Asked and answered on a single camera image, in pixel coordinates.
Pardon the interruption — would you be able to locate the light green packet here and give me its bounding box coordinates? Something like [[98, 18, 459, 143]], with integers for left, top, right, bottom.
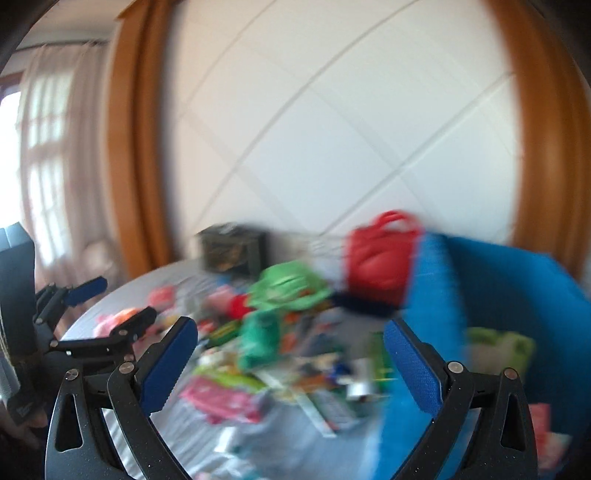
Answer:
[[466, 327, 536, 374]]

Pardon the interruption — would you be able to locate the dark box at wall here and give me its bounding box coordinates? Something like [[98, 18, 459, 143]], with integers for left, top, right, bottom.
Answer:
[[196, 223, 269, 273]]

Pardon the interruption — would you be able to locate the green cloth hat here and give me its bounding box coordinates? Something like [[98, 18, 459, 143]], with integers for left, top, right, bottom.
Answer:
[[249, 261, 333, 315]]

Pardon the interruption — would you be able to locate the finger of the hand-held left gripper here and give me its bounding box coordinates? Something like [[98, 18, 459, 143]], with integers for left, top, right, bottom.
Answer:
[[48, 306, 158, 364], [34, 276, 109, 326]]

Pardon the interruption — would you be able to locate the brown wooden frame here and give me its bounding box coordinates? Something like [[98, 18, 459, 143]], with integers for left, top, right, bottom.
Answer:
[[106, 0, 575, 287]]

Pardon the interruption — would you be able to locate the red bag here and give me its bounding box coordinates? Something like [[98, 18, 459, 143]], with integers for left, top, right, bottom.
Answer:
[[344, 211, 423, 308]]

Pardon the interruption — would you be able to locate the pink white packet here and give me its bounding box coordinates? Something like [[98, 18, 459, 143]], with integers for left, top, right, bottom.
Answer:
[[529, 404, 573, 472]]

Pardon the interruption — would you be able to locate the grey striped desktop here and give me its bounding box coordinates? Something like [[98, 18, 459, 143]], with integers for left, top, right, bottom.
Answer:
[[60, 256, 393, 480]]

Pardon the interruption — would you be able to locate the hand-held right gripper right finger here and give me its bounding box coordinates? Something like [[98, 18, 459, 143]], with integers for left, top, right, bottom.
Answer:
[[385, 317, 539, 480]]

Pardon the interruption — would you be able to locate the blue storage bin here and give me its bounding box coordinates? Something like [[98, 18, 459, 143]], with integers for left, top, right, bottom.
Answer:
[[376, 233, 589, 480]]

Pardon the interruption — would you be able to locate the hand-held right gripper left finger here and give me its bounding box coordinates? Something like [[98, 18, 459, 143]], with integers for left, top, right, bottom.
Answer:
[[45, 316, 199, 480]]

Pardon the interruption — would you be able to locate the sheer white curtain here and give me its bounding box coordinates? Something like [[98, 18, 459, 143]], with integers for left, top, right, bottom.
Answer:
[[18, 41, 121, 278]]

